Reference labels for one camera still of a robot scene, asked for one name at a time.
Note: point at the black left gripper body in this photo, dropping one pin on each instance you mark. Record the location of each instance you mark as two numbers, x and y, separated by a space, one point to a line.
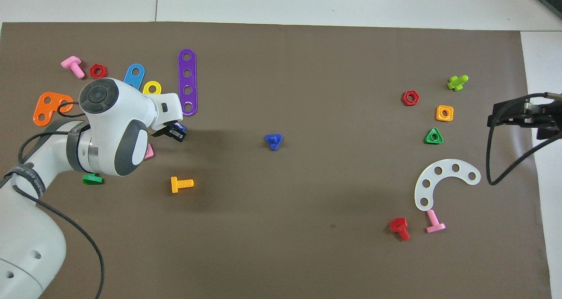
163 130

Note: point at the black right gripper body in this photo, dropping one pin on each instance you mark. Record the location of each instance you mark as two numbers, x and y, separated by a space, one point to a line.
544 110

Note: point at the blue triangle-head screw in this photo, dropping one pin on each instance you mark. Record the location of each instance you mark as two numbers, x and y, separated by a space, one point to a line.
273 142

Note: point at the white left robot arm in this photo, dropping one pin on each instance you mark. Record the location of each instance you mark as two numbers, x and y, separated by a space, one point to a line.
26 215

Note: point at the pink square nut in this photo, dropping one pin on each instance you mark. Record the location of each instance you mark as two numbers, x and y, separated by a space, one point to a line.
149 153

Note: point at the orange plastic screw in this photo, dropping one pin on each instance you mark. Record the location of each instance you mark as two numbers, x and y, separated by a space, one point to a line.
175 185

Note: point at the lime green cross-head screw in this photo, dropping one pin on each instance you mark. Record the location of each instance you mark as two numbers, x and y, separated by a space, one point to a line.
456 84

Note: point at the orange square nut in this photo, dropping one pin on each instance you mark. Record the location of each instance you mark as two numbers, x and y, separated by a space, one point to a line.
439 113

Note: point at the green triangle nut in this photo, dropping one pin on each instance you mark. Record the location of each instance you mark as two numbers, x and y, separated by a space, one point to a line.
428 138

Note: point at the green plastic screw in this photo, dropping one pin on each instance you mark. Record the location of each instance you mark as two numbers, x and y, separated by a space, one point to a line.
92 179

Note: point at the red hexagon nut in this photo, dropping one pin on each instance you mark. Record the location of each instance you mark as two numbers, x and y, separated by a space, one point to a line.
93 72
405 98

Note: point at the pink plastic screw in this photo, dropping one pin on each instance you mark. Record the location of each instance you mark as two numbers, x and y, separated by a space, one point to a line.
434 226
71 63

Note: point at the red plastic screw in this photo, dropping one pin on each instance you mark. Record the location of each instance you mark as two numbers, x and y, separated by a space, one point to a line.
398 224

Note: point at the purple four-hole strip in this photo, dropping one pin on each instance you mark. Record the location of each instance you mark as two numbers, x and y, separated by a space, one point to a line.
187 81

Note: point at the yellow three-hole strip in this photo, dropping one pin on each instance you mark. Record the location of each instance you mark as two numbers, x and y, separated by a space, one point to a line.
151 83

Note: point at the blue two-hole strip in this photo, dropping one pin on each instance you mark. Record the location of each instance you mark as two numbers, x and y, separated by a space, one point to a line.
133 80

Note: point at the white curved perforated strip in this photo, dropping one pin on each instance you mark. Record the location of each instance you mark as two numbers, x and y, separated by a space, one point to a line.
446 168

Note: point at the orange three-hole corner plate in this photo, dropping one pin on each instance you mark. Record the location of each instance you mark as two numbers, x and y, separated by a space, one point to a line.
53 107

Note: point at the brown table mat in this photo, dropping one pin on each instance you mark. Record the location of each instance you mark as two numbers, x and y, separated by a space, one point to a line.
281 246

